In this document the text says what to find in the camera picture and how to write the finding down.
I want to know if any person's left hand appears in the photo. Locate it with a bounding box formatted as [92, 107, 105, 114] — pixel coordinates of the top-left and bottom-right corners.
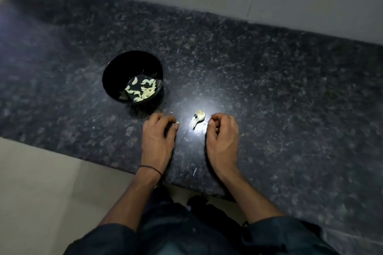
[139, 112, 180, 175]

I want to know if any person's right hand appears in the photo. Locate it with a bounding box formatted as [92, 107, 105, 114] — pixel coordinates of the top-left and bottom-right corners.
[205, 113, 240, 176]

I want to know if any person's left forearm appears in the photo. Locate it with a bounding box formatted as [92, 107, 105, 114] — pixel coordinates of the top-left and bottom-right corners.
[99, 169, 163, 232]

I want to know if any person's right forearm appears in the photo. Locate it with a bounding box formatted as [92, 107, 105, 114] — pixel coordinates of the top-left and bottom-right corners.
[216, 169, 285, 224]

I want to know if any unpeeled garlic clove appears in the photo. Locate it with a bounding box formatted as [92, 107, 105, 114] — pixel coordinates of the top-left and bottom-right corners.
[193, 110, 206, 130]

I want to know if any black wrist thread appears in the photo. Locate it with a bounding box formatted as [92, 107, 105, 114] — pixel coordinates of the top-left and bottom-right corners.
[139, 165, 163, 176]

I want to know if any pile of peeled garlic cloves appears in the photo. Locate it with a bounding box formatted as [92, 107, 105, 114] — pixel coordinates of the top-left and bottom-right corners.
[124, 77, 157, 103]

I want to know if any black bowl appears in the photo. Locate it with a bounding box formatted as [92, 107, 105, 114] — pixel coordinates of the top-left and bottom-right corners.
[102, 51, 164, 105]

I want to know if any person's dark blue clothing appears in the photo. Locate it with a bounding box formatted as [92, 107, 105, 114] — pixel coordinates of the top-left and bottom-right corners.
[64, 194, 339, 255]

